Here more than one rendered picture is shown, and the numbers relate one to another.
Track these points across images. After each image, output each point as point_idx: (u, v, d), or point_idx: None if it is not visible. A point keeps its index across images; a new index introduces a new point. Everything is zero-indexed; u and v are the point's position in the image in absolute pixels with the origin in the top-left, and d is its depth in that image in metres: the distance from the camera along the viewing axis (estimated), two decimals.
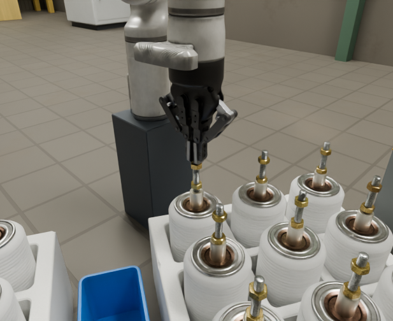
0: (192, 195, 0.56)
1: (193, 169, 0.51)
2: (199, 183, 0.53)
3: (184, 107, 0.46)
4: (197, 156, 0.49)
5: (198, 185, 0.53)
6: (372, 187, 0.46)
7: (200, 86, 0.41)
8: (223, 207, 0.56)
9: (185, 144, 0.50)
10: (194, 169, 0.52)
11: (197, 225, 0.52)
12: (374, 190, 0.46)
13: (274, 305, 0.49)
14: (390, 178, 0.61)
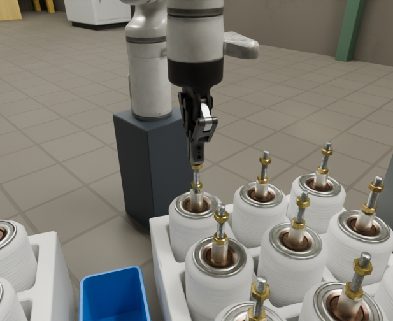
0: (199, 202, 0.54)
1: (193, 169, 0.51)
2: (199, 183, 0.53)
3: None
4: None
5: (199, 185, 0.53)
6: (374, 187, 0.46)
7: None
8: (171, 202, 0.57)
9: (203, 149, 0.49)
10: (193, 170, 0.52)
11: None
12: (376, 190, 0.46)
13: (276, 305, 0.49)
14: (391, 178, 0.61)
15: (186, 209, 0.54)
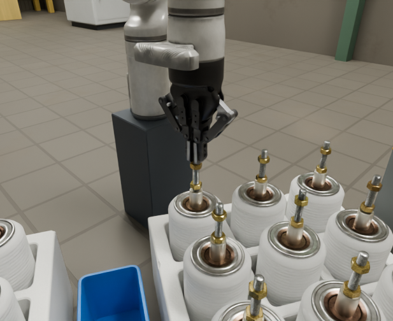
0: (195, 201, 0.54)
1: (200, 168, 0.51)
2: None
3: (184, 107, 0.46)
4: (197, 156, 0.49)
5: (199, 181, 0.54)
6: (372, 186, 0.46)
7: (201, 86, 0.41)
8: (177, 195, 0.58)
9: (185, 144, 0.50)
10: (193, 172, 0.52)
11: (213, 195, 0.59)
12: (374, 189, 0.46)
13: (274, 304, 0.49)
14: (390, 178, 0.61)
15: (183, 205, 0.55)
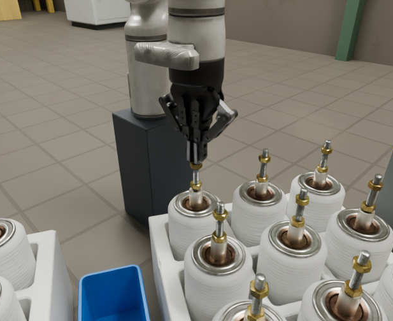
0: None
1: (200, 168, 0.51)
2: None
3: (184, 107, 0.46)
4: (197, 156, 0.49)
5: (200, 181, 0.53)
6: (373, 185, 0.46)
7: (201, 86, 0.41)
8: (204, 223, 0.52)
9: (185, 144, 0.50)
10: (193, 171, 0.52)
11: (169, 211, 0.54)
12: (376, 188, 0.46)
13: (275, 304, 0.49)
14: (390, 177, 0.61)
15: (208, 204, 0.55)
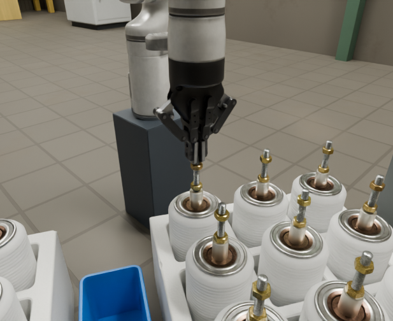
0: (202, 199, 0.54)
1: (197, 164, 0.52)
2: (193, 183, 0.53)
3: None
4: (187, 151, 0.51)
5: (193, 181, 0.53)
6: (375, 186, 0.46)
7: None
8: (171, 215, 0.54)
9: None
10: (199, 172, 0.52)
11: None
12: (378, 189, 0.46)
13: (276, 304, 0.49)
14: (392, 177, 0.61)
15: (195, 211, 0.53)
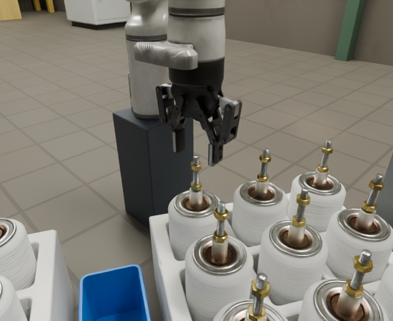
0: None
1: (199, 169, 0.51)
2: None
3: (181, 107, 0.46)
4: (212, 158, 0.47)
5: (200, 183, 0.53)
6: (374, 185, 0.46)
7: (200, 86, 0.41)
8: (211, 221, 0.52)
9: (171, 136, 0.51)
10: (193, 172, 0.52)
11: (172, 216, 0.53)
12: (377, 188, 0.46)
13: (276, 303, 0.49)
14: (391, 176, 0.61)
15: (208, 202, 0.55)
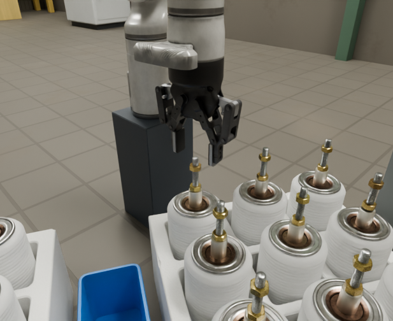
0: (188, 198, 0.54)
1: (199, 167, 0.52)
2: (192, 183, 0.53)
3: (181, 107, 0.46)
4: (212, 158, 0.47)
5: None
6: (374, 184, 0.46)
7: (200, 86, 0.41)
8: None
9: (171, 136, 0.51)
10: (196, 174, 0.51)
11: None
12: (376, 187, 0.46)
13: (275, 302, 0.49)
14: (391, 176, 0.61)
15: (188, 196, 0.56)
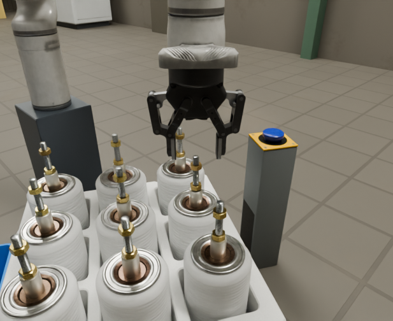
0: None
1: (41, 151, 0.57)
2: (47, 169, 0.57)
3: (186, 111, 0.45)
4: (221, 151, 0.49)
5: (45, 169, 0.57)
6: (201, 165, 0.51)
7: (217, 83, 0.43)
8: (72, 195, 0.58)
9: (167, 145, 0.49)
10: (49, 156, 0.57)
11: (33, 202, 0.56)
12: (200, 165, 0.52)
13: None
14: (249, 162, 0.66)
15: (65, 181, 0.60)
